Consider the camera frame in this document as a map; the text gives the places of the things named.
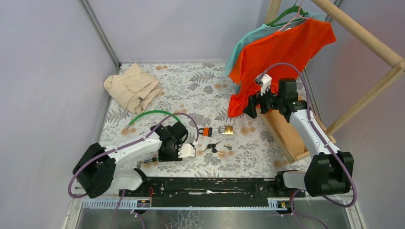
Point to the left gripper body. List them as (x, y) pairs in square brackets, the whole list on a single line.
[(170, 155)]

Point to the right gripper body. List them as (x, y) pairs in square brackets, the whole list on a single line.
[(268, 102)]

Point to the brass padlock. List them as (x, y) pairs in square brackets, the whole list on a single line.
[(226, 130)]

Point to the orange padlock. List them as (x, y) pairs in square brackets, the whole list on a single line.
[(206, 131)]

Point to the black keys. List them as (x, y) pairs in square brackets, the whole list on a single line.
[(213, 149)]

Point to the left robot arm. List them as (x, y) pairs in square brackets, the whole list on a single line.
[(100, 168)]

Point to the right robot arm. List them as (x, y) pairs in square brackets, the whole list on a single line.
[(330, 170)]

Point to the orange t-shirt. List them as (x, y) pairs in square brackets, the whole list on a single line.
[(295, 46)]

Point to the floral table mat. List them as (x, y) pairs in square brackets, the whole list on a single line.
[(200, 93)]

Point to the beige cloth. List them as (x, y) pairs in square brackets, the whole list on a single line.
[(133, 90)]

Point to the teal t-shirt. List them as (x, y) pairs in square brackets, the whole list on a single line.
[(263, 31)]

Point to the pink hanger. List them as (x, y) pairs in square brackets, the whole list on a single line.
[(298, 15)]

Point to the green hanger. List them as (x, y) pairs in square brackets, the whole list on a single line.
[(294, 9)]

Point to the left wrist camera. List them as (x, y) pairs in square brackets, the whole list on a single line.
[(187, 150)]

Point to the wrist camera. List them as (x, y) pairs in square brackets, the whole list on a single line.
[(264, 80), (187, 150)]

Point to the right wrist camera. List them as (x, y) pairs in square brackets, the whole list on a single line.
[(264, 80)]

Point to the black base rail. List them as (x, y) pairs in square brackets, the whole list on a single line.
[(202, 192)]

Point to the wooden rack frame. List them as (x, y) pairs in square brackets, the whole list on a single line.
[(358, 82)]

